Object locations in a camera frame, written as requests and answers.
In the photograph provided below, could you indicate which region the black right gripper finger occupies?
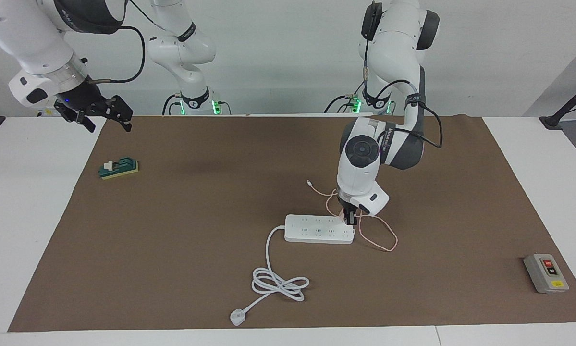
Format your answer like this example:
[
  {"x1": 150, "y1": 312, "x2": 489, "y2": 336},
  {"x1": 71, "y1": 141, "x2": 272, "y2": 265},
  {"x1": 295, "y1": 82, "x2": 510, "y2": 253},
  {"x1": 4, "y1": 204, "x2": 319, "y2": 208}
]
[
  {"x1": 105, "y1": 95, "x2": 134, "y2": 133},
  {"x1": 54, "y1": 102, "x2": 97, "y2": 133}
]

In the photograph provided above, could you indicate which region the pink charging cable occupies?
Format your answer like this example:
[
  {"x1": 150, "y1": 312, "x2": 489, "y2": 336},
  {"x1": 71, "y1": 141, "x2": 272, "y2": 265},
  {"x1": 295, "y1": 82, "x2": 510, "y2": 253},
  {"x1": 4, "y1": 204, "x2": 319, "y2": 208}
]
[{"x1": 306, "y1": 180, "x2": 398, "y2": 252}]

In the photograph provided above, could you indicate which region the white power strip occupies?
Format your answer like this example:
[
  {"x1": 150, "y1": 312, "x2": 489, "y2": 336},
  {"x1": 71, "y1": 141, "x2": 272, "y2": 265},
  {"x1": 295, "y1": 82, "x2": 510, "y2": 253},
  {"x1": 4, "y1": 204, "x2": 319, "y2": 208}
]
[{"x1": 284, "y1": 214, "x2": 355, "y2": 245}]

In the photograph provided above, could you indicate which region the green board with white connector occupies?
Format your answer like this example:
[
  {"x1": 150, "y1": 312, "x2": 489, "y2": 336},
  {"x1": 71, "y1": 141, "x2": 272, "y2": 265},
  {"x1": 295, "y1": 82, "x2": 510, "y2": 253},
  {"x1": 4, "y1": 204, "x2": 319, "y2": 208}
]
[{"x1": 98, "y1": 158, "x2": 140, "y2": 181}]

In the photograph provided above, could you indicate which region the brown table mat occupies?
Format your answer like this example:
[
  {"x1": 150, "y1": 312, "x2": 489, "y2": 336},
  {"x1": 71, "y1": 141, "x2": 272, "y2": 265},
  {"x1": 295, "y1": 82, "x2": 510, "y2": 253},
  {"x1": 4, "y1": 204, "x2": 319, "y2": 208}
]
[{"x1": 7, "y1": 115, "x2": 576, "y2": 333}]

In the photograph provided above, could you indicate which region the black slanted stand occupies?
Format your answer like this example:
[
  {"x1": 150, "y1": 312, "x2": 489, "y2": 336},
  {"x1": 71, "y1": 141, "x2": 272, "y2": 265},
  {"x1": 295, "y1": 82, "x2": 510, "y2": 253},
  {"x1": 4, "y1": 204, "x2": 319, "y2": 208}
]
[{"x1": 539, "y1": 76, "x2": 576, "y2": 129}]

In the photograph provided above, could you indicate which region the black base cable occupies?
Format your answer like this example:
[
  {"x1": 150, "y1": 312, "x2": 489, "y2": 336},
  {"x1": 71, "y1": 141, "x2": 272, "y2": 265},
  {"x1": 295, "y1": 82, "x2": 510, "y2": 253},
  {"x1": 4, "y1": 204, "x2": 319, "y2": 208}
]
[
  {"x1": 323, "y1": 77, "x2": 370, "y2": 114},
  {"x1": 161, "y1": 92, "x2": 185, "y2": 116}
]

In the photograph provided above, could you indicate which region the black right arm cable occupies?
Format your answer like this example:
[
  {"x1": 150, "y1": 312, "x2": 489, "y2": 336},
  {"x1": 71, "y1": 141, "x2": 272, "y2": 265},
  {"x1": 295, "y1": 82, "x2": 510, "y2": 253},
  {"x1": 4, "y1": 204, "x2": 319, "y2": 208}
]
[{"x1": 87, "y1": 0, "x2": 170, "y2": 84}]

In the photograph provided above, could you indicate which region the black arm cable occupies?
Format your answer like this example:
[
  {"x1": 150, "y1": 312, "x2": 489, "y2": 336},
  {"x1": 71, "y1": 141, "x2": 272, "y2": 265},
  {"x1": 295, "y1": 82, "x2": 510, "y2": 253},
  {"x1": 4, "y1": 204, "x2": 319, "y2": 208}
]
[
  {"x1": 87, "y1": 0, "x2": 170, "y2": 84},
  {"x1": 362, "y1": 0, "x2": 443, "y2": 150}
]

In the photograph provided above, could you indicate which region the white power cord with plug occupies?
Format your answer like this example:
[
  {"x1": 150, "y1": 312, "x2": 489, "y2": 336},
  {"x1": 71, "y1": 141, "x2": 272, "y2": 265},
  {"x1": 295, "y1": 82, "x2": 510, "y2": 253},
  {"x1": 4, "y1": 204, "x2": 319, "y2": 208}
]
[{"x1": 230, "y1": 225, "x2": 310, "y2": 327}]

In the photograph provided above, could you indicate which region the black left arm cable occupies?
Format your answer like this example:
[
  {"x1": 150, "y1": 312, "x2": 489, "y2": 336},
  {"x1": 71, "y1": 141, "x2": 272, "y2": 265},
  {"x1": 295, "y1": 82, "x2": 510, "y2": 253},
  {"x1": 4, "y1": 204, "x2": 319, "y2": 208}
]
[{"x1": 362, "y1": 0, "x2": 443, "y2": 150}]

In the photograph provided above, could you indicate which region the grey on-off switch box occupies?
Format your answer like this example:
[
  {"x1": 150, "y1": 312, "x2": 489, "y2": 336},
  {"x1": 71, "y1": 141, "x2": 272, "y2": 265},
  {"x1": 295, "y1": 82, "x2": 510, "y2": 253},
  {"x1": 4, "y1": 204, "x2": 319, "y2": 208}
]
[{"x1": 523, "y1": 253, "x2": 570, "y2": 294}]

